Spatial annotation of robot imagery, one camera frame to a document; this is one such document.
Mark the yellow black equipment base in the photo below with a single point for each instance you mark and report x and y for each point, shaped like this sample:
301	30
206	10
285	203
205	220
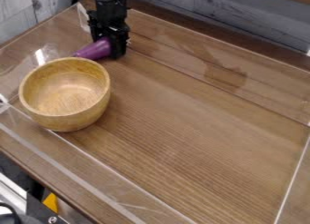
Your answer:
32	201

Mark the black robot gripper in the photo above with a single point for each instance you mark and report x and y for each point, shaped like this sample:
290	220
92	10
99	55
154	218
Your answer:
107	22

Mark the purple toy eggplant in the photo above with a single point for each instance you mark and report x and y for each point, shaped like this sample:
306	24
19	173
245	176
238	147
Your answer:
96	50

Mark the brown wooden bowl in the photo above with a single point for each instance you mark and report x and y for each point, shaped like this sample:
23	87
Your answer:
64	93

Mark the clear acrylic table enclosure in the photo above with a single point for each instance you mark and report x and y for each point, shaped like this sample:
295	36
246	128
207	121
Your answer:
203	142

